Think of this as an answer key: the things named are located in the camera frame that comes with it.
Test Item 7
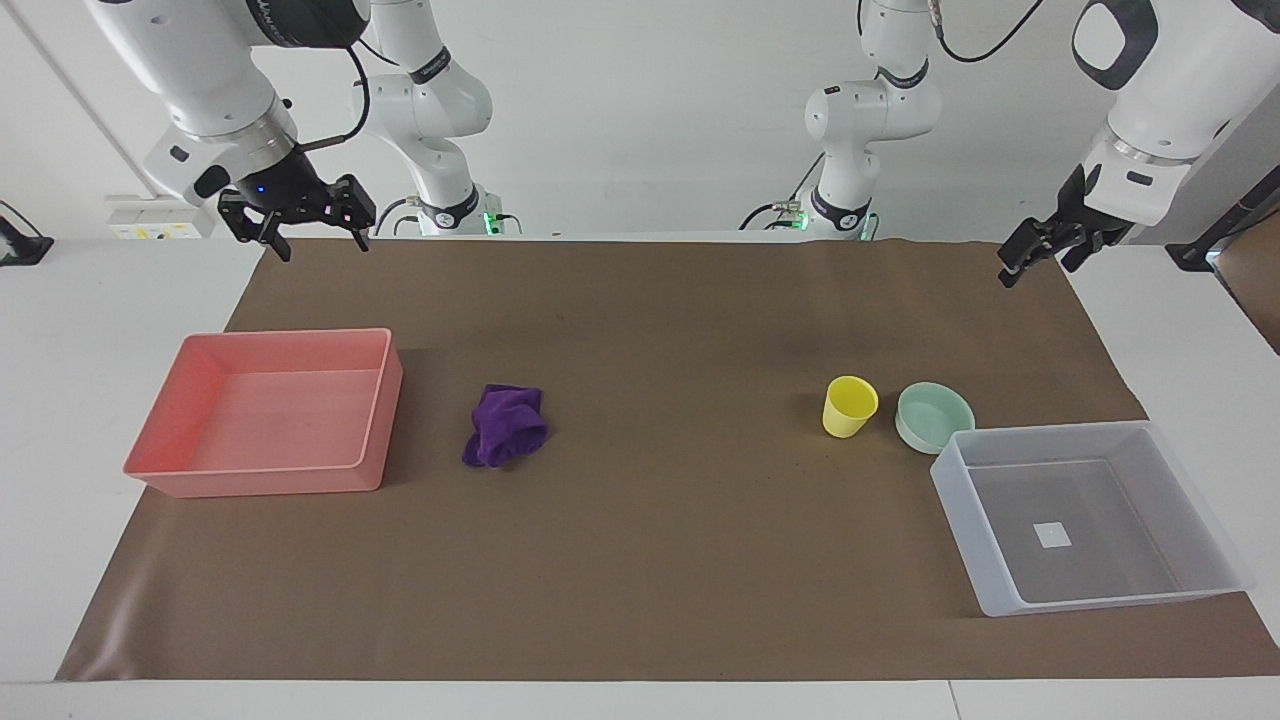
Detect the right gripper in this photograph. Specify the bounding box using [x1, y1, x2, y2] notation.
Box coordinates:
[217, 147, 379, 264]

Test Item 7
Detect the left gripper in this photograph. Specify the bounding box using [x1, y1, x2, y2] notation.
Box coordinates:
[996, 164, 1133, 290]

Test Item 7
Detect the pink plastic box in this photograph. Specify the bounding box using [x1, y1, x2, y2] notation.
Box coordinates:
[123, 328, 404, 499]

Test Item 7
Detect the clear plastic box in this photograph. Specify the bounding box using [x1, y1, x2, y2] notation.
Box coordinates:
[930, 421, 1255, 618]

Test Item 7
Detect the white power strip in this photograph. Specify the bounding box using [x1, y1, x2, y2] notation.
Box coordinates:
[106, 196, 217, 242]

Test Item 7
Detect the black stand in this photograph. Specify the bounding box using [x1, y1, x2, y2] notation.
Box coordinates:
[1164, 165, 1280, 273]
[0, 200, 55, 267]

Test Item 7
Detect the light green bowl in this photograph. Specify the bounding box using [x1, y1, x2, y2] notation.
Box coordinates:
[895, 382, 976, 456]

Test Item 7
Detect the yellow plastic cup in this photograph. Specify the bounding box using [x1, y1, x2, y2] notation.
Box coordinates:
[822, 376, 880, 439]

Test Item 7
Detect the purple cloth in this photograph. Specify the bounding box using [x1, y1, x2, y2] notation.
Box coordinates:
[462, 384, 551, 469]

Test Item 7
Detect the black cable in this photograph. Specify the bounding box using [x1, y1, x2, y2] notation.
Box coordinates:
[373, 197, 423, 237]
[739, 152, 827, 232]
[930, 0, 1047, 64]
[297, 40, 372, 153]

